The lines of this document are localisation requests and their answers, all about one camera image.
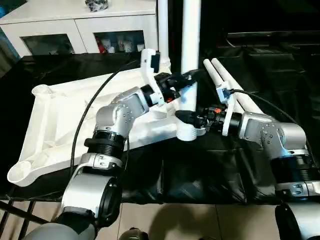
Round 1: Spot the white plastic table leg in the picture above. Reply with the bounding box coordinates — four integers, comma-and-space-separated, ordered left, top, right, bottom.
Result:
202, 59, 251, 113
176, 0, 203, 142
157, 0, 172, 73
210, 57, 266, 116

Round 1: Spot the black work mat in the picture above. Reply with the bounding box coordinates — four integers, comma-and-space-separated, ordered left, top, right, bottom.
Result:
0, 42, 320, 206

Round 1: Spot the black flat screen panel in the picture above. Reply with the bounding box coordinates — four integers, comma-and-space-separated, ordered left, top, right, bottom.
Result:
227, 31, 320, 41

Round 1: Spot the small dark grey object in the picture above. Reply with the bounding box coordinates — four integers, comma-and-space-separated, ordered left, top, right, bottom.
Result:
85, 0, 110, 13

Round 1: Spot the grey left robot leg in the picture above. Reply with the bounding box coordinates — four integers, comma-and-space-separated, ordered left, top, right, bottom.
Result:
119, 228, 150, 240

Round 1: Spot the white glass-door cabinet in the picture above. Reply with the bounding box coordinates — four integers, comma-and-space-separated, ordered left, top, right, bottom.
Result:
0, 0, 160, 57

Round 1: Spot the black metal floor frame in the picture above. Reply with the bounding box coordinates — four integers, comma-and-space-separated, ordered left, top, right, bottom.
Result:
0, 197, 38, 233

